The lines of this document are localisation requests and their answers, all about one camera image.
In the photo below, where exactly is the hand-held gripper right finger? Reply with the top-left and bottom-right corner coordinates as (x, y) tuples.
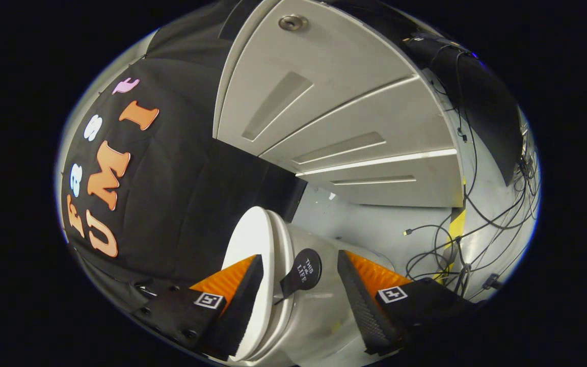
(337, 249), (485, 356)

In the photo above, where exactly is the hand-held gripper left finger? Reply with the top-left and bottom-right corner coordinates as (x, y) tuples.
(129, 254), (264, 361)

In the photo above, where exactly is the black round pull tag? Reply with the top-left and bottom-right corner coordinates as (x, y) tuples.
(273, 248), (322, 305)

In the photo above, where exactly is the black backdrop cloth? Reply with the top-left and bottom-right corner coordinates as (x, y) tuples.
(59, 0), (524, 306)

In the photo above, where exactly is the white drawer cabinet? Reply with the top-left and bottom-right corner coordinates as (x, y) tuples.
(213, 0), (465, 208)

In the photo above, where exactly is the bundle of black cables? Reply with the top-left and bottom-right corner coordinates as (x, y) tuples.
(403, 36), (541, 301)

